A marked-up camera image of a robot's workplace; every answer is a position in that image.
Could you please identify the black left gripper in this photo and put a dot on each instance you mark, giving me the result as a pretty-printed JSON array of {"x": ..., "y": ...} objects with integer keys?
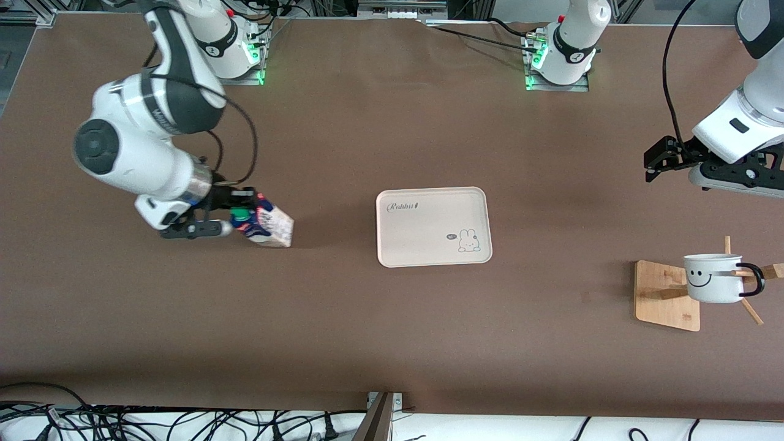
[{"x": 682, "y": 153}]

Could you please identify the wooden mug stand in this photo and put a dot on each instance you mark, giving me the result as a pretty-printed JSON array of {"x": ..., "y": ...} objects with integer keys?
[{"x": 664, "y": 306}]

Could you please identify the grey metal frame corner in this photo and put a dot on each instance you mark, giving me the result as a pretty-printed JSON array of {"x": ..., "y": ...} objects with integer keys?
[{"x": 24, "y": 18}]

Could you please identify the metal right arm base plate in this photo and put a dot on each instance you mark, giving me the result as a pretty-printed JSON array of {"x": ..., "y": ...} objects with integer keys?
[{"x": 245, "y": 79}]

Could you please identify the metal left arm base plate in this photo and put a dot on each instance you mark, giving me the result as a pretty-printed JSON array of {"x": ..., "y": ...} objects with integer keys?
[{"x": 579, "y": 87}]

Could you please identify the brown table cover sheet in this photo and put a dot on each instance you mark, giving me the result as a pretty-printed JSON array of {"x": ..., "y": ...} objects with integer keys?
[{"x": 306, "y": 337}]

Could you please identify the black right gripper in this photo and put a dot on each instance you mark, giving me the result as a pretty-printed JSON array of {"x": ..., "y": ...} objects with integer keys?
[{"x": 223, "y": 197}]

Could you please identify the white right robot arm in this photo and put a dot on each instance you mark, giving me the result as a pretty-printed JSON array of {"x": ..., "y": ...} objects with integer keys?
[{"x": 122, "y": 153}]

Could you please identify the blue milk carton green cap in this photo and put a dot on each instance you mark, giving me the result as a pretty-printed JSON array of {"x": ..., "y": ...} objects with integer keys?
[{"x": 275, "y": 229}]

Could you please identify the beige rabbit print tray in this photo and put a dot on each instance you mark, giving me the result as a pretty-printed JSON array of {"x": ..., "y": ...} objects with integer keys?
[{"x": 429, "y": 233}]

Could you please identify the aluminium frame rail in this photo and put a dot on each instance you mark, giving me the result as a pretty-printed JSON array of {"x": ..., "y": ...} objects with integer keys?
[{"x": 398, "y": 9}]

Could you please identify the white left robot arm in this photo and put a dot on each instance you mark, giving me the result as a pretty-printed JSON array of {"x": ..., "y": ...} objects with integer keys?
[{"x": 572, "y": 49}]

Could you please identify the metal frame bracket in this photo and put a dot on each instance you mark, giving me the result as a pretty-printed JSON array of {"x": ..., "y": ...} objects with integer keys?
[{"x": 376, "y": 422}]

